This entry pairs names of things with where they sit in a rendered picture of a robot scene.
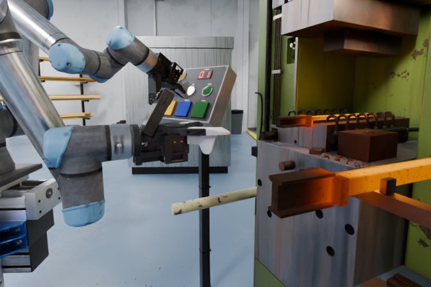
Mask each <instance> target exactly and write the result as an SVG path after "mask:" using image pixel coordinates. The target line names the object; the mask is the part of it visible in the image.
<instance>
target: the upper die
mask: <svg viewBox="0 0 431 287"><path fill-rule="evenodd" d="M420 11H421V7H420V6H417V5H414V4H410V3H406V2H404V1H400V0H293V1H291V2H289V3H286V4H284V5H282V32H281V35H284V36H290V37H299V38H308V39H313V40H322V41H324V33H327V32H330V31H335V30H338V29H343V28H349V29H356V30H360V31H367V32H371V33H378V34H382V35H389V36H393V37H400V38H409V37H416V36H418V31H419V18H420Z"/></svg>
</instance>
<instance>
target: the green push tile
mask: <svg viewBox="0 0 431 287"><path fill-rule="evenodd" d="M209 104H210V103H209V102H196V103H195V105H194V108H193V110H192V113H191V115H190V117H192V118H199V119H203V118H205V115H206V112H207V109H208V106H209Z"/></svg>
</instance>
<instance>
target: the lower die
mask: <svg viewBox="0 0 431 287"><path fill-rule="evenodd" d="M386 116H387V122H386V126H387V127H391V121H392V116H391V115H389V114H386ZM368 117H369V127H368V128H369V129H374V126H375V119H374V116H368ZM409 121H410V118H402V117H395V120H394V126H395V127H398V126H404V127H406V128H409ZM356 122H357V120H356V117H350V123H349V130H355V128H356ZM383 123H384V118H382V116H381V115H378V129H380V128H382V126H383ZM365 126H366V119H365V117H359V129H365ZM345 129H346V118H340V119H339V127H338V130H339V131H345ZM334 130H335V119H329V122H326V119H321V120H312V127H287V128H280V127H278V141H281V142H286V143H289V144H294V145H299V146H302V147H307V148H310V149H311V148H312V147H320V148H323V152H330V151H337V148H338V144H332V145H331V144H330V143H328V140H327V137H328V135H330V134H332V133H334ZM408 133H409V132H407V133H406V134H405V135H400V136H398V141H402V140H408ZM295 140H296V141H297V142H296V143H294V141H295Z"/></svg>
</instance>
